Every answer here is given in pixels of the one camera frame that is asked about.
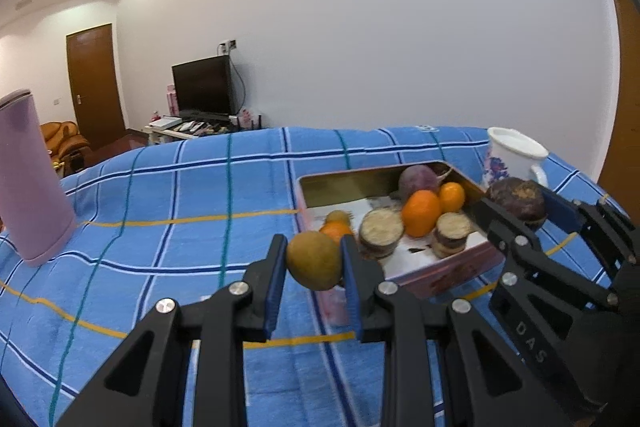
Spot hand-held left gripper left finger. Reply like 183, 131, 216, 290
55, 234, 288, 427

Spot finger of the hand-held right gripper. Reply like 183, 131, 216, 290
542, 188, 640, 273
470, 197, 622, 413

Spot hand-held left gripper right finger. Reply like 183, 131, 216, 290
340, 234, 576, 427

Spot dark brown passion fruit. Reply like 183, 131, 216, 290
486, 177, 547, 233

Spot cut purple sweet potato piece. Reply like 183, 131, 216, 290
432, 212, 473, 258
359, 208, 406, 260

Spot small orange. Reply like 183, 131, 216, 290
438, 182, 467, 214

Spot medium orange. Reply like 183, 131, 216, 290
320, 222, 355, 244

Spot pink metal tin box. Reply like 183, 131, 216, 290
295, 161, 506, 325

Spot large orange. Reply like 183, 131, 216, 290
401, 190, 442, 238

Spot purple round turnip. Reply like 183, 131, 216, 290
397, 164, 453, 202

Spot white mug with blue print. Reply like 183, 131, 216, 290
482, 142, 550, 190

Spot blue plaid blanket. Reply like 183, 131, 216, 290
0, 125, 631, 427

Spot brown wooden panel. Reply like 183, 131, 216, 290
597, 0, 640, 228

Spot white television stand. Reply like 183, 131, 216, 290
144, 117, 266, 145

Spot black flat television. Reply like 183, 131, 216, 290
171, 55, 237, 116

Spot orange leather armchair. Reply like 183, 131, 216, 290
40, 121, 93, 172

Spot lilac insulated tumbler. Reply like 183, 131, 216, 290
0, 89, 78, 268

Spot brown wooden door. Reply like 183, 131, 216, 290
66, 23, 126, 152

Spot black power cable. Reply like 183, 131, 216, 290
229, 52, 248, 115

